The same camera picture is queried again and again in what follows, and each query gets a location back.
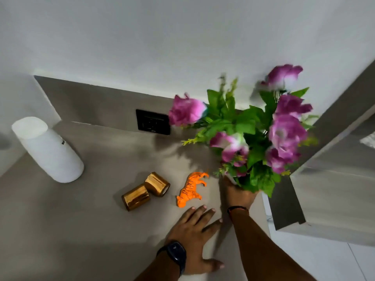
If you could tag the person's left thumb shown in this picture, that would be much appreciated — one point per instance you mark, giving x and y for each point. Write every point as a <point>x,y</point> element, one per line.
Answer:
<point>214,264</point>

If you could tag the person's right hand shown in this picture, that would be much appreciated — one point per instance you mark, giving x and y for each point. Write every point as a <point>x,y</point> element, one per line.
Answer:
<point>238,197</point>

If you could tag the white patterned cloth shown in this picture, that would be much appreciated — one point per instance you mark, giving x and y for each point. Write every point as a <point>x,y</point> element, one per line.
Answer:
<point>368,141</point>

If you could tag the purple artificial flower bouquet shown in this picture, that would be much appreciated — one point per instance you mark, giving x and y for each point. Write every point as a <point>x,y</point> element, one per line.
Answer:
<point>255,134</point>

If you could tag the grey wooden back panel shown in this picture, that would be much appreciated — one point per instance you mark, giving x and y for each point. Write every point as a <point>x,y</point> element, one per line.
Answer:
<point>96,105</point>

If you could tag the person's left hand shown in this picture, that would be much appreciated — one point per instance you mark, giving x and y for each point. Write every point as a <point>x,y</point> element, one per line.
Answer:
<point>187,234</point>

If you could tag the person's right forearm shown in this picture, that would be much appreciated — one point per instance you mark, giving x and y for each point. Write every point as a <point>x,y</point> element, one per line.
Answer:
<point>257,248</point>

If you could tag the orange toy tiger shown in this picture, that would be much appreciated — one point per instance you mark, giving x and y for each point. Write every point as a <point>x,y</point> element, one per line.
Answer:
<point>190,189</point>

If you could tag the white cylindrical lamp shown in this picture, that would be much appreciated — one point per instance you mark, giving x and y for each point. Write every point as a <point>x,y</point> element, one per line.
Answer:
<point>48,149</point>

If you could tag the white flower vase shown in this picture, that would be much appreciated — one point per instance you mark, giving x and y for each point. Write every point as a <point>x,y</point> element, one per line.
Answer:
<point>231,178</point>

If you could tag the person's left middle finger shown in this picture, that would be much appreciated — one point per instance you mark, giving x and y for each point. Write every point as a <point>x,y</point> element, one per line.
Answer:
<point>205,218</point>

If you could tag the person's left little finger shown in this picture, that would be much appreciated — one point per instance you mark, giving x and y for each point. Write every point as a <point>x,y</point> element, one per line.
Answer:
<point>186,215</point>

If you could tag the grey wooden cabinet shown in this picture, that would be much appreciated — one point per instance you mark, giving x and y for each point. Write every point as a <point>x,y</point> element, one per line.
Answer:
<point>331,187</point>

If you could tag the person's left forearm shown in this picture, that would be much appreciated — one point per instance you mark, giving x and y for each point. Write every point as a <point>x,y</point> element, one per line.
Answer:
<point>159,269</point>

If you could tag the shiny gold cup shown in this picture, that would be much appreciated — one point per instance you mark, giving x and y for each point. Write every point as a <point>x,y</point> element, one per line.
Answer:
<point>157,184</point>
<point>135,197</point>

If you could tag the black smartwatch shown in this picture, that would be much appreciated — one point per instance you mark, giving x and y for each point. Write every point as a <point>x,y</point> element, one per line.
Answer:
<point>175,253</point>

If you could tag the dark wrist band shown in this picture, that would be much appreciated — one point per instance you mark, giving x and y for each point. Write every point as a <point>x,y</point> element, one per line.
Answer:
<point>238,208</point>

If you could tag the black wall socket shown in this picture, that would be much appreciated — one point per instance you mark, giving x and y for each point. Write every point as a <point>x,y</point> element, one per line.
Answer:
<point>153,122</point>

